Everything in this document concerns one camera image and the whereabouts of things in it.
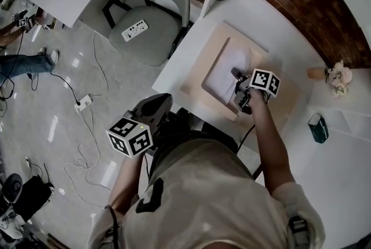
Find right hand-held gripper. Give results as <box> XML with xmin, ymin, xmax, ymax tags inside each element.
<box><xmin>230</xmin><ymin>67</ymin><xmax>281</xmax><ymax>115</ymax></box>

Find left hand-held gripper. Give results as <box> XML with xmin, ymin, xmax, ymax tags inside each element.
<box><xmin>106</xmin><ymin>93</ymin><xmax>174</xmax><ymax>158</ymax></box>

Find white A4 paper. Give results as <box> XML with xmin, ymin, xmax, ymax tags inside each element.
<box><xmin>203</xmin><ymin>46</ymin><xmax>255</xmax><ymax>106</ymax></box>

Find person's right forearm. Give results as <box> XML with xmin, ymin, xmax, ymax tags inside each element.
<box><xmin>249</xmin><ymin>94</ymin><xmax>296</xmax><ymax>195</ymax></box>

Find person's left forearm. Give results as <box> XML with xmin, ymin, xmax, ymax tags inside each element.
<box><xmin>107</xmin><ymin>152</ymin><xmax>148</xmax><ymax>214</ymax></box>

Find person's dark trousers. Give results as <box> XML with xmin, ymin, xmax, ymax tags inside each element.
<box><xmin>158</xmin><ymin>107</ymin><xmax>240</xmax><ymax>153</ymax></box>

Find small white power strip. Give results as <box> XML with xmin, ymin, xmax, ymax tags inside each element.
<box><xmin>74</xmin><ymin>94</ymin><xmax>94</xmax><ymax>112</ymax></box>

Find long white socket strip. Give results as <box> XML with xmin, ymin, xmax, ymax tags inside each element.
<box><xmin>121</xmin><ymin>19</ymin><xmax>150</xmax><ymax>43</ymax></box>

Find grey upholstered chair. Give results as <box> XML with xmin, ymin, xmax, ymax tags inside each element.
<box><xmin>101</xmin><ymin>0</ymin><xmax>194</xmax><ymax>67</ymax></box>

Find person's beige shirt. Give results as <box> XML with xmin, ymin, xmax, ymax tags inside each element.
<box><xmin>86</xmin><ymin>137</ymin><xmax>327</xmax><ymax>249</ymax></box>

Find green tissue pack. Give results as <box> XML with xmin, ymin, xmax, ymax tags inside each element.
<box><xmin>307</xmin><ymin>112</ymin><xmax>330</xmax><ymax>144</ymax></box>

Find pink vase with pale flowers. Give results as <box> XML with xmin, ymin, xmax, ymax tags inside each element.
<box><xmin>307</xmin><ymin>60</ymin><xmax>354</xmax><ymax>98</ymax></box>

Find black equipment box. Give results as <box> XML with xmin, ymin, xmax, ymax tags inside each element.
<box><xmin>0</xmin><ymin>172</ymin><xmax>55</xmax><ymax>224</ymax></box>

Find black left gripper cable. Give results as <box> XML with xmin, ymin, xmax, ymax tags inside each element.
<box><xmin>143</xmin><ymin>152</ymin><xmax>153</xmax><ymax>185</ymax></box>

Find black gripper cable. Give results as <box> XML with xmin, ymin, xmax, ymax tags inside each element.
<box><xmin>143</xmin><ymin>152</ymin><xmax>153</xmax><ymax>185</ymax></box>
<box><xmin>237</xmin><ymin>123</ymin><xmax>256</xmax><ymax>153</ymax></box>

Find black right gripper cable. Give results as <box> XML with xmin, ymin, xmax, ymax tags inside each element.
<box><xmin>237</xmin><ymin>123</ymin><xmax>256</xmax><ymax>153</ymax></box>

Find white socket strip cable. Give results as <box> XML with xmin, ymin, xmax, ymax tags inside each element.
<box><xmin>91</xmin><ymin>31</ymin><xmax>109</xmax><ymax>98</ymax></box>

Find black floor cable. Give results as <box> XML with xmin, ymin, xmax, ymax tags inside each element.
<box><xmin>27</xmin><ymin>72</ymin><xmax>81</xmax><ymax>106</ymax></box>

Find black head camera cable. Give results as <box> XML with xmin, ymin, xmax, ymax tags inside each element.
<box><xmin>103</xmin><ymin>204</ymin><xmax>121</xmax><ymax>249</ymax></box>

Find grey shoulder strap buckle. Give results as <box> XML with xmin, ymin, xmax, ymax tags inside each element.
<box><xmin>288</xmin><ymin>214</ymin><xmax>312</xmax><ymax>246</ymax></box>

